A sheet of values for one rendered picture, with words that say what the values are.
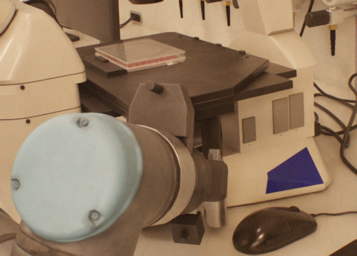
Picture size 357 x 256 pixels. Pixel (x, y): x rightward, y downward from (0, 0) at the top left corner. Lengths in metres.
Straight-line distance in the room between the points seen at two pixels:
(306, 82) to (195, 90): 0.25
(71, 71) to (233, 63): 0.21
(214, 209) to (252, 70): 0.18
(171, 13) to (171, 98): 1.53
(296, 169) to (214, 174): 0.24
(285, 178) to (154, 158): 0.43
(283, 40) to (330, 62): 0.51
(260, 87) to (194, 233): 0.18
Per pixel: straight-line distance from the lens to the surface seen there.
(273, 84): 0.74
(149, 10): 2.29
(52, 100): 0.74
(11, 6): 0.77
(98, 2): 1.19
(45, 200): 0.45
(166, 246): 0.80
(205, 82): 0.73
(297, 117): 0.91
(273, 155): 0.89
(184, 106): 0.59
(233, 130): 0.87
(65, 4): 1.39
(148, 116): 0.60
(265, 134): 0.89
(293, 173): 0.89
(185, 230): 0.69
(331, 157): 1.04
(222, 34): 1.82
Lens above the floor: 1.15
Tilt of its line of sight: 18 degrees down
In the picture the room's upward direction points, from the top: 5 degrees counter-clockwise
